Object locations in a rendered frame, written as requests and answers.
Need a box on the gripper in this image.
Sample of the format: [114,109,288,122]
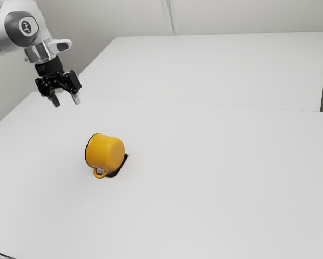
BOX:
[33,57,83,108]

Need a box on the yellow enamel mug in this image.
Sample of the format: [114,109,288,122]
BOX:
[85,132,126,180]

